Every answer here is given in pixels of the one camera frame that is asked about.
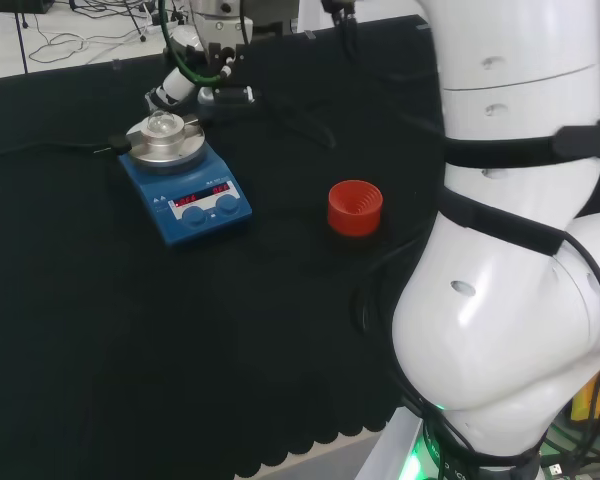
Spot clear round-bottom glass flask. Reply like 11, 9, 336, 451
147, 110, 184, 140

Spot black heater cable with plug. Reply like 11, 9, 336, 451
0, 133, 134, 160

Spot red ribbed plastic cylinder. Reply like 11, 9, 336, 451
326, 179, 384, 237

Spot black cable on cloth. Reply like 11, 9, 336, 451
348, 233, 431, 354

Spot black box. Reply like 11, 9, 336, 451
0, 0, 56, 16

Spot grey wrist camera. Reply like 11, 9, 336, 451
197, 84, 257, 124

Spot yellow stop button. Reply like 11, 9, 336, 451
568, 360, 600, 437

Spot black bench cloth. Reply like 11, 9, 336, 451
0, 13, 449, 480

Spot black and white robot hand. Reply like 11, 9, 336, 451
143, 24, 256, 126

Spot thin black floor cable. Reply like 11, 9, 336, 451
21, 0, 157, 66

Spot heater with blue base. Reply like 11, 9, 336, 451
118, 112, 254, 251

